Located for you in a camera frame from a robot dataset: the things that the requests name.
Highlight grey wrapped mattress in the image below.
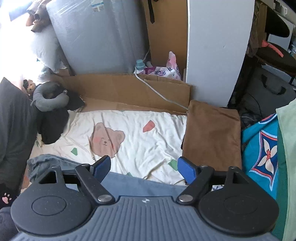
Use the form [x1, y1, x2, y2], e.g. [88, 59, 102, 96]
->
[45, 0, 151, 76]

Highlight black paw print cloth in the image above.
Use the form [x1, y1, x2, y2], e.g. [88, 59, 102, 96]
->
[0, 183, 19, 210]

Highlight teal printed blanket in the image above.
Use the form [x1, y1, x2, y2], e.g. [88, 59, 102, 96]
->
[240, 112, 281, 200]

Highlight white pillow in plastic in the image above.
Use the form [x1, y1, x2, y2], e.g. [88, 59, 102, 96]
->
[30, 23, 67, 73]

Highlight green cloth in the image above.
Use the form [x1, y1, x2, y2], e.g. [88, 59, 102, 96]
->
[275, 97, 296, 241]

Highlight bear printed bedsheet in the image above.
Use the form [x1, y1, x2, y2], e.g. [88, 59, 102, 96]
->
[30, 109, 188, 186]

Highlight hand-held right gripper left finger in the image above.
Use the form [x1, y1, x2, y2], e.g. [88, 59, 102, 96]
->
[37, 155, 116, 204]

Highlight tissue pack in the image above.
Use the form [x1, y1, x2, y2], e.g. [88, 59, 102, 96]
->
[143, 66, 181, 80]

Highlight dark bag with handles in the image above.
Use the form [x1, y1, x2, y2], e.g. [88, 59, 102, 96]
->
[240, 67, 296, 116]

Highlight light blue jeans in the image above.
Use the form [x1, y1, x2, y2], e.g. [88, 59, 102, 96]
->
[26, 154, 222, 202]

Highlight small plush bear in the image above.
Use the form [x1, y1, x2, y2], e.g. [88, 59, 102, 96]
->
[22, 79, 37, 95]

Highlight grey neck pillow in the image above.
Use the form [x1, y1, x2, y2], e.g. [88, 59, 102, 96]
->
[31, 82, 70, 112]

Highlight black chair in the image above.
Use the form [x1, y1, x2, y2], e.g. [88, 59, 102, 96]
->
[245, 0, 296, 87]

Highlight patterned hanging cloth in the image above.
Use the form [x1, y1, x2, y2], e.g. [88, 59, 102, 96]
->
[246, 0, 266, 56]

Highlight pink bag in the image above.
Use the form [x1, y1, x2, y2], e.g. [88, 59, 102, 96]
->
[166, 51, 179, 72]

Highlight coral red strap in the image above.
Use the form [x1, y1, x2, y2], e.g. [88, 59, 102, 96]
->
[262, 40, 285, 57]

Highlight black hanging strap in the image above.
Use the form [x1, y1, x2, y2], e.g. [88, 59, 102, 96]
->
[148, 0, 155, 24]

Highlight black garment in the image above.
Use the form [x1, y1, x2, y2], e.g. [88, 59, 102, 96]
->
[37, 89, 85, 144]

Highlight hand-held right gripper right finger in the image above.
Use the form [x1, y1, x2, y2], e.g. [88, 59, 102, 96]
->
[176, 156, 253, 204]

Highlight tall cardboard panel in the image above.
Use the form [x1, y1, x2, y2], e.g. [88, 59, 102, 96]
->
[141, 0, 188, 80]

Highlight folded cardboard sheet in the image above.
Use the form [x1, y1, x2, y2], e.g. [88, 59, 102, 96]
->
[50, 68, 193, 115]

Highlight white cable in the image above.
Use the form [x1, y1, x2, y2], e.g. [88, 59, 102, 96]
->
[134, 47, 189, 110]

